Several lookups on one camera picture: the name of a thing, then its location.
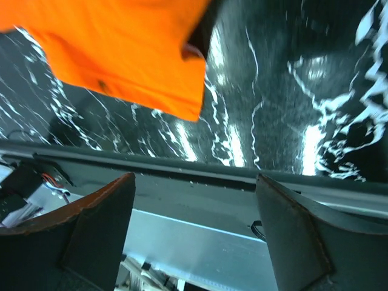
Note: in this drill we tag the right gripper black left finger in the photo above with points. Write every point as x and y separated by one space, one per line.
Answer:
76 247

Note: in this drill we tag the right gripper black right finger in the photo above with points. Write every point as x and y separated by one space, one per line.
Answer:
315 247

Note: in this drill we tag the orange t shirt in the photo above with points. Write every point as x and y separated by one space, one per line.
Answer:
136 51

